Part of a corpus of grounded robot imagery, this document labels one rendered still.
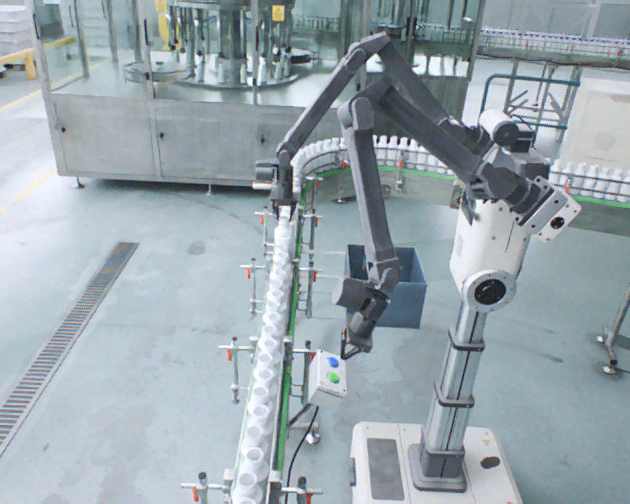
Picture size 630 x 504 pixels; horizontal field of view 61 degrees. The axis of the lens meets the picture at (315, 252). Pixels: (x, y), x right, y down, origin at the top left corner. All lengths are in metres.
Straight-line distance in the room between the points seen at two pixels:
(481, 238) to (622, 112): 3.95
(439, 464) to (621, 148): 3.91
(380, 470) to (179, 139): 3.60
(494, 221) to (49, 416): 2.33
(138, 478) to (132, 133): 3.31
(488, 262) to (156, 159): 3.97
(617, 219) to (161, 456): 2.61
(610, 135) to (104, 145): 4.54
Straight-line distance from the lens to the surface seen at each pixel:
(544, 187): 1.43
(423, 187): 3.20
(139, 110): 5.09
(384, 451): 2.39
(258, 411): 1.26
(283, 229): 1.87
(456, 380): 1.98
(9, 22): 11.44
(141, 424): 2.88
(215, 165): 5.07
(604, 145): 5.50
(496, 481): 2.42
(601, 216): 3.26
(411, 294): 2.16
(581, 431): 3.18
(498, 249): 1.63
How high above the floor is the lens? 2.05
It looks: 29 degrees down
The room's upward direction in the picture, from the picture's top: 3 degrees clockwise
